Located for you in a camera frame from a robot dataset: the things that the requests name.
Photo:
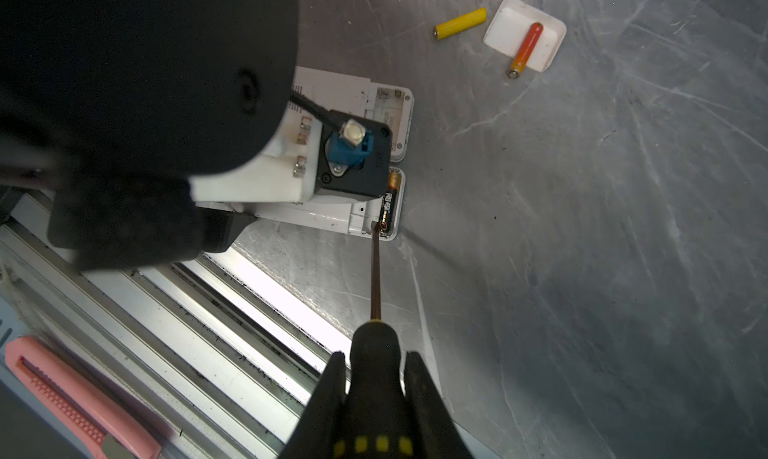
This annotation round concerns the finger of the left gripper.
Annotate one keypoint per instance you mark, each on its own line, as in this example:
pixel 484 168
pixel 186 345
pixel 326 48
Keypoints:
pixel 222 228

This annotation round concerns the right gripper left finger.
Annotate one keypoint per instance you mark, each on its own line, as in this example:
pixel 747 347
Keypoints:
pixel 313 435

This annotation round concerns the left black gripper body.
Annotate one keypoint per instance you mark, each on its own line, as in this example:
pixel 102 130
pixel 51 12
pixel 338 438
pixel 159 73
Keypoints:
pixel 125 221

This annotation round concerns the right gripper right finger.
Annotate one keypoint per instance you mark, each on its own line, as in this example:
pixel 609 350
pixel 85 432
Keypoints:
pixel 435 431

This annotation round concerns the black yellow screwdriver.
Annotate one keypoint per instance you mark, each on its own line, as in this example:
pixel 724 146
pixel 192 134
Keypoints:
pixel 375 420

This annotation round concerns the white remote with display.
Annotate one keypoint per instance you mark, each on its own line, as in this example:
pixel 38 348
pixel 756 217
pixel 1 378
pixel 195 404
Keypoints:
pixel 353 219

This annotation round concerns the black gold AA battery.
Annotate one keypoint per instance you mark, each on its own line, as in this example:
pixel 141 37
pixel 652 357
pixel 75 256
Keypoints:
pixel 388 205

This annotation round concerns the white remote control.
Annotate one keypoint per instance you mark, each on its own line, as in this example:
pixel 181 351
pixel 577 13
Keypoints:
pixel 360 96

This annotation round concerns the yellow AA battery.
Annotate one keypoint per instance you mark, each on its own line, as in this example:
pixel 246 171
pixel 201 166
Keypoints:
pixel 459 24

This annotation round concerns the white battery cover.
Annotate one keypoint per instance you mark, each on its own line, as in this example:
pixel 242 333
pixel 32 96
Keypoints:
pixel 510 26

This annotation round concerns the orange AA battery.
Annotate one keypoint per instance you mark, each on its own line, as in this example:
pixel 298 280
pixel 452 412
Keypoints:
pixel 525 50

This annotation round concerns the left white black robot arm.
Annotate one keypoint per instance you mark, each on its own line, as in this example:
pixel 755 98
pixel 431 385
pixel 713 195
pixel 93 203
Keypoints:
pixel 116 105

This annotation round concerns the pink box cutter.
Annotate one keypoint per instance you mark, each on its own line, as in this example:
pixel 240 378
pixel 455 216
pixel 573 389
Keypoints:
pixel 98 422

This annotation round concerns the aluminium rail frame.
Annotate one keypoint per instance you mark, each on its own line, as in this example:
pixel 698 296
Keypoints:
pixel 212 355

